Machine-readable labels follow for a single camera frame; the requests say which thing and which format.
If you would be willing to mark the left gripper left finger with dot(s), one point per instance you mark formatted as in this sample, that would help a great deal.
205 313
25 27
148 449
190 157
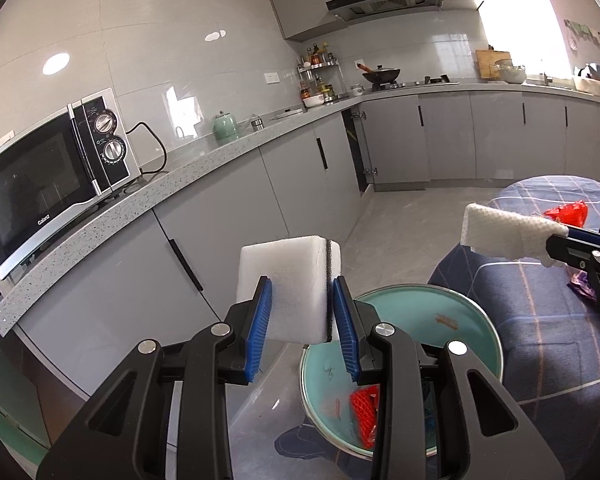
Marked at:
121 432

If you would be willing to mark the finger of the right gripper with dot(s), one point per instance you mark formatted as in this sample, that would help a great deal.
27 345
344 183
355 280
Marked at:
584 235
571 251

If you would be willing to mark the purple foil wrapper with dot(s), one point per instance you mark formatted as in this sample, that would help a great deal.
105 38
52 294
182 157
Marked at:
579 285

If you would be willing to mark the wooden cutting board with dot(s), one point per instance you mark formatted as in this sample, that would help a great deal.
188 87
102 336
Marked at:
487 60

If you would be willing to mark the silver black microwave oven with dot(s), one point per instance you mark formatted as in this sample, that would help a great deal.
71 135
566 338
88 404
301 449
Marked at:
57 170

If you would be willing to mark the black wok with lid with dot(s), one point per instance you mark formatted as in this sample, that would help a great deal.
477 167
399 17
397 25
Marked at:
379 76

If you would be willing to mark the black range hood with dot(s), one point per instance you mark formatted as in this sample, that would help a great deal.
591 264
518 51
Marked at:
357 10

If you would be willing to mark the red plastic bag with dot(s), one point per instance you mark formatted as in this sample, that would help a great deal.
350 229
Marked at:
570 214

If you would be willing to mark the white covered bowl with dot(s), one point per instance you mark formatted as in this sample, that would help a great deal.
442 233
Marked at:
509 72

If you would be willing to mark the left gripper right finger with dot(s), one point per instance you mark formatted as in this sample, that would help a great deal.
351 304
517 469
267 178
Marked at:
482 433

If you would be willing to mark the grey lower cabinets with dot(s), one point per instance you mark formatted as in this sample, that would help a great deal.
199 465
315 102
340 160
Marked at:
162 262

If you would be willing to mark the blue plaid tablecloth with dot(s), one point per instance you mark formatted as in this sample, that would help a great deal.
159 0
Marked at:
551 344

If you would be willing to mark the teal trash bucket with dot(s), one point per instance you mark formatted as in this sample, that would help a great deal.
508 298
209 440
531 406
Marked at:
420 314

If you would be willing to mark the white foam sponge block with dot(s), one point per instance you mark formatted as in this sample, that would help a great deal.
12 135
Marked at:
302 271

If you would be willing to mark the metal spice rack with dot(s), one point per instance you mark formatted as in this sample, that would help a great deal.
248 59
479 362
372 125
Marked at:
320 75

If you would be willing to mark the red mesh net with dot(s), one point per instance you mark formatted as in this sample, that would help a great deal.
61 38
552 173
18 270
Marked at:
364 404

